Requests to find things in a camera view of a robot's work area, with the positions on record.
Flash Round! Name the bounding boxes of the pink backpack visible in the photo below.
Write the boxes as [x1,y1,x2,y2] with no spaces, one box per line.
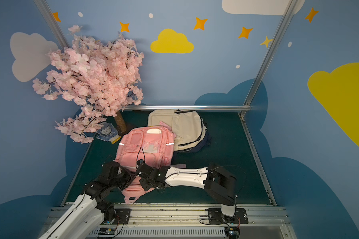
[114,125,187,205]

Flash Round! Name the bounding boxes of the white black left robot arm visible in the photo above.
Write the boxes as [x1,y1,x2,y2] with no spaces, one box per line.
[40,161,136,239]

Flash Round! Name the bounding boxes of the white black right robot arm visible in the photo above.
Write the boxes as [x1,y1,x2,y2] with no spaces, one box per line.
[136,159,237,218]

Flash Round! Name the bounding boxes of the beige and navy backpack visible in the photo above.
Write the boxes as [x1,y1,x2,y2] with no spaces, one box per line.
[148,110,211,153]

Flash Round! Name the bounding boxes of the left green circuit board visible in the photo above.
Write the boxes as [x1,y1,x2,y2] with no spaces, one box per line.
[97,227,117,238]

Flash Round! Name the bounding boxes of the green circuit board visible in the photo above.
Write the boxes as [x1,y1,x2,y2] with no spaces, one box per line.
[224,227,240,239]
[97,227,117,238]

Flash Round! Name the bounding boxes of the right green circuit board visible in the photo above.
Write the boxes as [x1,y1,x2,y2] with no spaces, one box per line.
[224,227,240,239]

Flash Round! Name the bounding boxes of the pink artificial blossom tree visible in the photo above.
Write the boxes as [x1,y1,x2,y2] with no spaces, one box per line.
[33,25,144,144]

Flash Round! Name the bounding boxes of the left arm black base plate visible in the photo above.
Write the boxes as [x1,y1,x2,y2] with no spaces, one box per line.
[103,209,131,225]

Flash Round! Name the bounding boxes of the aluminium back rail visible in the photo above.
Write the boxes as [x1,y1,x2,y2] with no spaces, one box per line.
[125,105,251,112]

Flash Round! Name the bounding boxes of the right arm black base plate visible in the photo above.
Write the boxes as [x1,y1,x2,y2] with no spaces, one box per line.
[207,208,249,225]

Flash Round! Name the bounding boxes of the aluminium right side rail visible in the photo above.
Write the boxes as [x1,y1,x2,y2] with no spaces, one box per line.
[239,111,278,206]

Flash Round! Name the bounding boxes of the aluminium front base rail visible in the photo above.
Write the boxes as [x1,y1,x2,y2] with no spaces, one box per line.
[90,203,296,239]

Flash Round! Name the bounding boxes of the aluminium left corner post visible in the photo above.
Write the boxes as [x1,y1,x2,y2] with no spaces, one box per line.
[33,0,69,48]

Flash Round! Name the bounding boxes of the aluminium corner post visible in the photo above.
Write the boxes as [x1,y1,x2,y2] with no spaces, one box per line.
[33,0,69,48]
[244,0,298,106]

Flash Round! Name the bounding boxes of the aluminium right corner post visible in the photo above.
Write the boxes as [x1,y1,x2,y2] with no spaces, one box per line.
[244,0,298,106]

